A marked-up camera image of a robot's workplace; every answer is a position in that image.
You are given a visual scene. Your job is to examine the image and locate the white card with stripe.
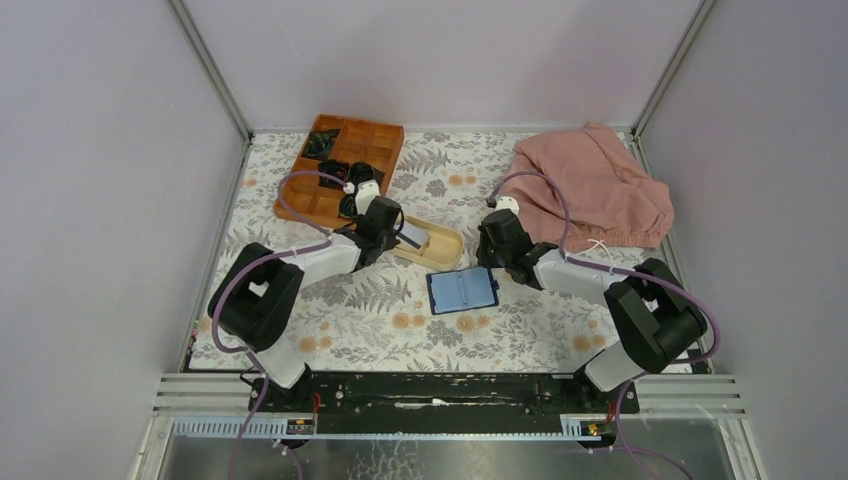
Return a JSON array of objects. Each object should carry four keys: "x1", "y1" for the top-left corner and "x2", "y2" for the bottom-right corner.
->
[{"x1": 397, "y1": 222, "x2": 430, "y2": 250}]

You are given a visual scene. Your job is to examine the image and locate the blue leather card holder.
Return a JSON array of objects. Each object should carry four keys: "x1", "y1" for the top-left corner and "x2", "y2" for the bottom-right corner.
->
[{"x1": 426, "y1": 267, "x2": 499, "y2": 315}]

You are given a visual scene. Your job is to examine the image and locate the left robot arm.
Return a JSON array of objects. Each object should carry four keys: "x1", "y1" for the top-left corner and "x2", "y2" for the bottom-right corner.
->
[{"x1": 207, "y1": 196, "x2": 403, "y2": 389}]

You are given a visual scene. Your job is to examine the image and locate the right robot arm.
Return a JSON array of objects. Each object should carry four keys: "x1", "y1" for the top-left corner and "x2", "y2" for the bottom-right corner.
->
[{"x1": 477, "y1": 209, "x2": 708, "y2": 392}]

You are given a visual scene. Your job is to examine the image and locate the black rolled item bottom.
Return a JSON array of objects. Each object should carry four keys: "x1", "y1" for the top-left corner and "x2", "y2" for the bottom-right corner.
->
[{"x1": 338, "y1": 193, "x2": 359, "y2": 219}]

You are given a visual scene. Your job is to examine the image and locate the black rolled item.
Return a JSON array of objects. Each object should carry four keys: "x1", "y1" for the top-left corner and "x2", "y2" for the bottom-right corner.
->
[
  {"x1": 347, "y1": 161, "x2": 385, "y2": 187},
  {"x1": 338, "y1": 193, "x2": 359, "y2": 219},
  {"x1": 317, "y1": 159, "x2": 350, "y2": 190},
  {"x1": 301, "y1": 129, "x2": 341, "y2": 161}
]

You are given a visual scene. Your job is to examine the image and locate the cream oval tray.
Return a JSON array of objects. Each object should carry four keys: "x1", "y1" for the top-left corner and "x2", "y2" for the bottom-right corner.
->
[{"x1": 392, "y1": 216, "x2": 464, "y2": 271}]

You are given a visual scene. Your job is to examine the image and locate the black rolled item middle right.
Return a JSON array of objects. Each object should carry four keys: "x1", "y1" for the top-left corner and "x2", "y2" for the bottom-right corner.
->
[{"x1": 347, "y1": 161, "x2": 385, "y2": 187}]

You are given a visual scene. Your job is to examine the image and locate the black rolled item middle left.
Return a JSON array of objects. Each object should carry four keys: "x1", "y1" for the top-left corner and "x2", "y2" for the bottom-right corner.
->
[{"x1": 317, "y1": 159, "x2": 350, "y2": 190}]

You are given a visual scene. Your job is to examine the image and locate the wooden compartment tray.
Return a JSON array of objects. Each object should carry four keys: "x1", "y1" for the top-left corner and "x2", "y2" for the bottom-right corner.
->
[{"x1": 273, "y1": 114, "x2": 405, "y2": 228}]

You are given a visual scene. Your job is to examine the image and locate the black rolled item top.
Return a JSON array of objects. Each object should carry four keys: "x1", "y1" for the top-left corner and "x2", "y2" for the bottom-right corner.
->
[{"x1": 301, "y1": 129, "x2": 341, "y2": 161}]

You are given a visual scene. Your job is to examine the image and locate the pink cloth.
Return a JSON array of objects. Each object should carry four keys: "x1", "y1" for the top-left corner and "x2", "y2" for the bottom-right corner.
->
[{"x1": 499, "y1": 123, "x2": 674, "y2": 252}]

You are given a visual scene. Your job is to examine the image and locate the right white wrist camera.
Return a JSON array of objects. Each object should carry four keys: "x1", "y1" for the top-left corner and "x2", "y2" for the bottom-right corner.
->
[{"x1": 486, "y1": 194, "x2": 520, "y2": 215}]

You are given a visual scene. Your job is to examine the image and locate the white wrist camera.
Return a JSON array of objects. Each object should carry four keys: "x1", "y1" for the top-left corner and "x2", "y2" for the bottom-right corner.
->
[
  {"x1": 343, "y1": 180, "x2": 380, "y2": 215},
  {"x1": 486, "y1": 194, "x2": 520, "y2": 215}
]

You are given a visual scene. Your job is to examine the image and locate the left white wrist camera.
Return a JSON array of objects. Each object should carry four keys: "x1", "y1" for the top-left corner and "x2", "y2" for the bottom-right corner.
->
[{"x1": 343, "y1": 180, "x2": 380, "y2": 215}]

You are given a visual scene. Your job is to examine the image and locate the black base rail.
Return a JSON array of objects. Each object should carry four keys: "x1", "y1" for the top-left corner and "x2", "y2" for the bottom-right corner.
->
[{"x1": 248, "y1": 371, "x2": 640, "y2": 435}]

